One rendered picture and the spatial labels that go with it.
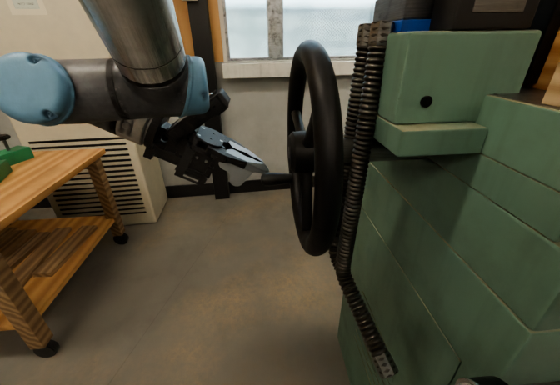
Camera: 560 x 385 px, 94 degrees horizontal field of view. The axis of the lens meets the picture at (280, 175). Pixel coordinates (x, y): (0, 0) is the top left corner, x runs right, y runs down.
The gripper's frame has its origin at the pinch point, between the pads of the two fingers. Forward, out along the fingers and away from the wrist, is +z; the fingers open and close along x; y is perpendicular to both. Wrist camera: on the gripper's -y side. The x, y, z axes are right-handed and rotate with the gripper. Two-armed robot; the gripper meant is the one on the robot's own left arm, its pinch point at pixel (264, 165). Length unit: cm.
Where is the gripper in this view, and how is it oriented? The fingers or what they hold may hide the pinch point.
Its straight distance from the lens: 49.4
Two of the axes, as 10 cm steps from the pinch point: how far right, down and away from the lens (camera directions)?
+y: -4.8, 8.0, 3.6
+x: 0.8, 4.5, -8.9
